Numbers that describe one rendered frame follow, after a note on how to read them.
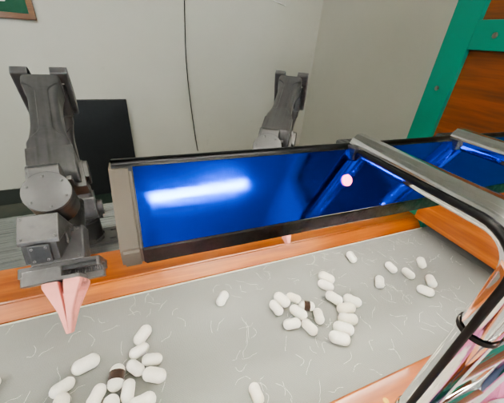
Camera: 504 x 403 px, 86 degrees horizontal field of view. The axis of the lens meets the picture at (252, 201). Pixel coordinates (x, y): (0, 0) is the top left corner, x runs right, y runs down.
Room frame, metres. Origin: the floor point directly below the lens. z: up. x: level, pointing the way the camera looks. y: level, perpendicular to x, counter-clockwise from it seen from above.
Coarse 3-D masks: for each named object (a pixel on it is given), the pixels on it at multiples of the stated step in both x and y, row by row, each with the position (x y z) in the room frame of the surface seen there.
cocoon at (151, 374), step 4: (148, 368) 0.21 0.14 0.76; (152, 368) 0.21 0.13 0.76; (156, 368) 0.21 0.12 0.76; (160, 368) 0.21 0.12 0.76; (144, 372) 0.21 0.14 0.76; (148, 372) 0.21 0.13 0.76; (152, 372) 0.21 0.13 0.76; (156, 372) 0.21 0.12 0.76; (160, 372) 0.21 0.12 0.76; (164, 372) 0.21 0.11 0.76; (144, 376) 0.20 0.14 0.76; (148, 376) 0.20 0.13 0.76; (152, 376) 0.20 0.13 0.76; (156, 376) 0.20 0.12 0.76; (160, 376) 0.20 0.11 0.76; (164, 376) 0.20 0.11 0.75; (144, 380) 0.20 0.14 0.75; (148, 380) 0.20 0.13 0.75; (152, 380) 0.20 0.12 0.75; (156, 380) 0.20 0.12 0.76; (160, 380) 0.20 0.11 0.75; (164, 380) 0.20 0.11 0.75
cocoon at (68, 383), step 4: (64, 380) 0.19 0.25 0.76; (68, 380) 0.19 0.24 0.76; (72, 380) 0.19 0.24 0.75; (56, 384) 0.18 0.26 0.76; (60, 384) 0.18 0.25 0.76; (64, 384) 0.18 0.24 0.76; (68, 384) 0.18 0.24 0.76; (72, 384) 0.19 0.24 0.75; (52, 388) 0.18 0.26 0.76; (56, 388) 0.18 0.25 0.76; (60, 388) 0.18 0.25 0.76; (64, 388) 0.18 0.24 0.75; (68, 388) 0.18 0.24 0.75; (52, 392) 0.17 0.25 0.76; (56, 392) 0.17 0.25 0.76; (60, 392) 0.17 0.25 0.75; (64, 392) 0.18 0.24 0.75; (52, 396) 0.17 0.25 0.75
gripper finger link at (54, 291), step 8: (80, 272) 0.30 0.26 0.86; (88, 272) 0.30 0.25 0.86; (96, 272) 0.30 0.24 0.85; (104, 272) 0.31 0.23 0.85; (48, 288) 0.25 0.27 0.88; (56, 288) 0.25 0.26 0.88; (48, 296) 0.24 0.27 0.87; (56, 296) 0.24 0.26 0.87; (56, 304) 0.24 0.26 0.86; (64, 304) 0.24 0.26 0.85; (64, 312) 0.23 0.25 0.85; (64, 320) 0.23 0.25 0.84; (64, 328) 0.22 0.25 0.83
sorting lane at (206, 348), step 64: (320, 256) 0.52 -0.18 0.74; (384, 256) 0.54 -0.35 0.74; (448, 256) 0.56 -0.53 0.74; (128, 320) 0.30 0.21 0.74; (192, 320) 0.31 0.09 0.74; (256, 320) 0.32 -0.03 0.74; (384, 320) 0.34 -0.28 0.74; (448, 320) 0.36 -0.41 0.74; (0, 384) 0.18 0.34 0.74; (192, 384) 0.20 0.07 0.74; (320, 384) 0.22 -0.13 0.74
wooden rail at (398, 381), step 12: (420, 360) 0.26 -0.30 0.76; (396, 372) 0.23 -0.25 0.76; (408, 372) 0.23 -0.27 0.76; (372, 384) 0.21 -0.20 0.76; (384, 384) 0.21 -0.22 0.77; (396, 384) 0.22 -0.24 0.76; (408, 384) 0.22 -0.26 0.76; (348, 396) 0.19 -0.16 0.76; (360, 396) 0.19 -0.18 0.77; (372, 396) 0.20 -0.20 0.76; (384, 396) 0.20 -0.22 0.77; (396, 396) 0.20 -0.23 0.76
